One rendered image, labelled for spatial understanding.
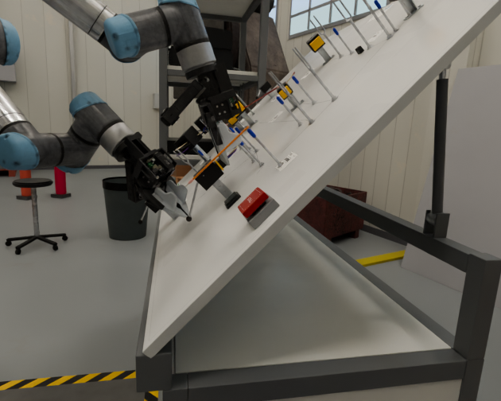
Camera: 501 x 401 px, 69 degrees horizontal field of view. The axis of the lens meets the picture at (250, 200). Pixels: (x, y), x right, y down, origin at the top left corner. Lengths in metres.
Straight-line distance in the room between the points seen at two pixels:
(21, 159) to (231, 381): 0.58
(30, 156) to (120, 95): 8.87
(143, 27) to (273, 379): 0.68
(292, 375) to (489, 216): 2.82
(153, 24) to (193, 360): 0.63
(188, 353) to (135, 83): 9.24
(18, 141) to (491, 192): 3.14
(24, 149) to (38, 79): 8.69
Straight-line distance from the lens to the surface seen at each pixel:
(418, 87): 0.64
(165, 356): 0.63
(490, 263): 0.79
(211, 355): 0.74
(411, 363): 0.80
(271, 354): 0.74
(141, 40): 0.79
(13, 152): 0.85
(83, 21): 0.92
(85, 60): 9.65
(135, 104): 9.77
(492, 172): 3.42
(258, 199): 0.58
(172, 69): 1.76
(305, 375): 0.71
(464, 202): 3.47
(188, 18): 0.82
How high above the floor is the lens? 1.22
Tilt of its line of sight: 12 degrees down
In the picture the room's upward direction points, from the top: 3 degrees clockwise
